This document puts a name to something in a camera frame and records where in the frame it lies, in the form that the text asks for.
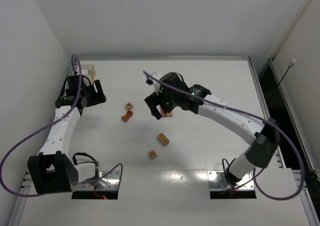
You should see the light wooden rectangular block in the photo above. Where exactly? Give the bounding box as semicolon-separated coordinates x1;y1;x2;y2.
166;111;173;117

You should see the transparent orange plastic box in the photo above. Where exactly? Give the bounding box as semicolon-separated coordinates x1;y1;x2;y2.
81;64;96;83

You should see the ribbed light wooden block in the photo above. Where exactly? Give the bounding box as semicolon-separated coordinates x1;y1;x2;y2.
157;133;170;146

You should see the wooden letter D cube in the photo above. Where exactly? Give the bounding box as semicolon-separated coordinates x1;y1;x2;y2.
148;150;157;160

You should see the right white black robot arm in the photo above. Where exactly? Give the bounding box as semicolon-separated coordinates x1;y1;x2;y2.
144;72;280;187

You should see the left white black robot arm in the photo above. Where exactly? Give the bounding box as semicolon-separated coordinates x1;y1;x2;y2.
27;75;107;195

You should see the reddish wooden arch block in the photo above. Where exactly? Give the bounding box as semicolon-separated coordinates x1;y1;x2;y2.
121;110;133;122

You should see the wooden letter N cube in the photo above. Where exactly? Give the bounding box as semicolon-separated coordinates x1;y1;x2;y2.
125;102;134;111

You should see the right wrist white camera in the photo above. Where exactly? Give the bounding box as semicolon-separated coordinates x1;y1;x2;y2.
146;72;164;96

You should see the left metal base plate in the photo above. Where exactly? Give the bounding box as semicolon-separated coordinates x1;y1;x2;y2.
76;170;121;192

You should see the metal base plate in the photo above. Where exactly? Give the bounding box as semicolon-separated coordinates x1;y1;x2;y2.
76;170;121;192
207;170;256;193

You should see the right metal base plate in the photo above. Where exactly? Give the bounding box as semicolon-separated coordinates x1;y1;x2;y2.
207;170;256;193

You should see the black cable white plug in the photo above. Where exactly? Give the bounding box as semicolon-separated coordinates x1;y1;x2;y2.
264;58;297;104

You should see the aluminium table frame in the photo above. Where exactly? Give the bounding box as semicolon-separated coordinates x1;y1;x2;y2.
17;56;319;226

